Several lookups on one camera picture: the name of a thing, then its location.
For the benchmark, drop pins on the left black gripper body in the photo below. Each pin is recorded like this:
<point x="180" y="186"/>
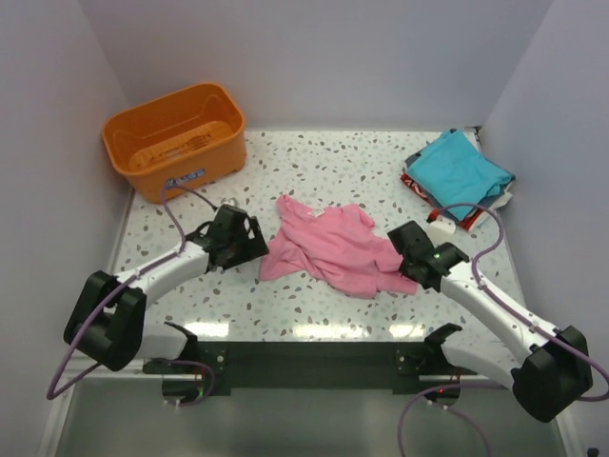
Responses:
<point x="243" y="248"/>

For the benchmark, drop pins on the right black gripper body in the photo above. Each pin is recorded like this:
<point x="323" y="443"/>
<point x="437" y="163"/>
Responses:
<point x="403" y="268"/>

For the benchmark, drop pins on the pink t shirt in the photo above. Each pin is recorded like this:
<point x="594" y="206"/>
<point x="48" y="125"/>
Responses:
<point x="336" y="245"/>

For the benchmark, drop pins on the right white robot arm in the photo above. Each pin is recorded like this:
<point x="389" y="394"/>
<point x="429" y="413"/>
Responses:
<point x="544" y="366"/>

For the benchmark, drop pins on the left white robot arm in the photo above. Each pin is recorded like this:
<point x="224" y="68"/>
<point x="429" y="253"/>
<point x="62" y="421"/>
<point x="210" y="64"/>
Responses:
<point x="108" y="322"/>

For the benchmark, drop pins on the red printed folded t shirt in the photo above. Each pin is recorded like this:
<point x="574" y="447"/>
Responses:
<point x="420" y="192"/>

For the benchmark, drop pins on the turquoise folded t shirt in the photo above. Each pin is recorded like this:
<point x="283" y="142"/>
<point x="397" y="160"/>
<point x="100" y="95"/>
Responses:
<point x="456" y="174"/>

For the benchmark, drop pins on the white folded t shirt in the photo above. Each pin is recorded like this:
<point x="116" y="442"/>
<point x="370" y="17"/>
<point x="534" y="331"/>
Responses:
<point x="479" y="216"/>

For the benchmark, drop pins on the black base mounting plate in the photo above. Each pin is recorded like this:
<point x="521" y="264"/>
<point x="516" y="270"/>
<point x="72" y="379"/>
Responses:
<point x="398" y="367"/>

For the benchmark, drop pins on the orange plastic basket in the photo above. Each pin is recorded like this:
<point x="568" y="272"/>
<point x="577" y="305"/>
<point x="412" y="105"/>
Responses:
<point x="188" y="138"/>

